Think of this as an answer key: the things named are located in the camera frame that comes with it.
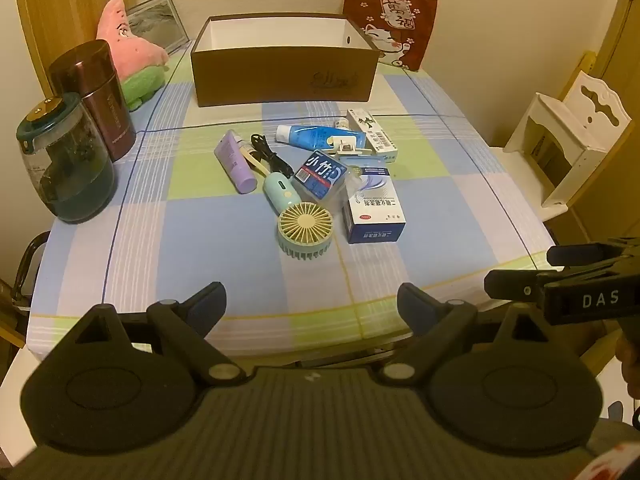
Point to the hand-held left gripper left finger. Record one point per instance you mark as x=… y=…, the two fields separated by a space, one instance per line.
x=207 y=305

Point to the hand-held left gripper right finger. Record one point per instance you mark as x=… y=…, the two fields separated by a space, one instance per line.
x=415 y=305

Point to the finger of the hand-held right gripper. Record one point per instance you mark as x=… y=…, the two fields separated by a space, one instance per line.
x=515 y=285
x=575 y=255

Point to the blue and white medicine box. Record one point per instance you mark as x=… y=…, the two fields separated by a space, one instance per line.
x=375 y=210

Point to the mint green handheld fan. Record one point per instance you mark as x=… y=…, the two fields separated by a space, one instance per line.
x=305 y=230

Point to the purple tube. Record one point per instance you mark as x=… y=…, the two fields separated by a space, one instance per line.
x=235 y=162

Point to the small white dropper bottle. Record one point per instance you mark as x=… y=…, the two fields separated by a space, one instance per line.
x=250 y=156

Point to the clear box with blue label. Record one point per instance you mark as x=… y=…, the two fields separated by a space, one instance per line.
x=317 y=175

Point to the long white medicine box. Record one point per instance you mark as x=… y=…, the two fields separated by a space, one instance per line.
x=375 y=132

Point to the blue and white tube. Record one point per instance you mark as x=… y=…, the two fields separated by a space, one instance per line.
x=315 y=136

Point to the brown cardboard box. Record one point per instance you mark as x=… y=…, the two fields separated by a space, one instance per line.
x=280 y=80

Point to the person's right hand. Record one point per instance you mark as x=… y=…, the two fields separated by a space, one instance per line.
x=629 y=360

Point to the white wooden chair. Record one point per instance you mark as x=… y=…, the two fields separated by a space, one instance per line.
x=570 y=130

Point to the red and white printed cloth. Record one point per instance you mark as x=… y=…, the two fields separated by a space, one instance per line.
x=617 y=462

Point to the glass jar with green lid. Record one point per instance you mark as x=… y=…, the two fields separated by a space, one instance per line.
x=70 y=170

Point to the maroon thermos bottle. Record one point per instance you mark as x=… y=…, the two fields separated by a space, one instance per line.
x=105 y=95

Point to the pink starfish plush toy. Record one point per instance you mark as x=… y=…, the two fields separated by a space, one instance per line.
x=130 y=50

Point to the red cat print cushion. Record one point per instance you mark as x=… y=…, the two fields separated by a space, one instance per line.
x=400 y=15

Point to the wooden door panel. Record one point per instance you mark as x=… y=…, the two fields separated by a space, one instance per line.
x=55 y=15

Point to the black metal chair frame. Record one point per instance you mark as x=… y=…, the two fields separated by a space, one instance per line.
x=25 y=260

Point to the clear picture frame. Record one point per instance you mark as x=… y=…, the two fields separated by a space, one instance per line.
x=155 y=22

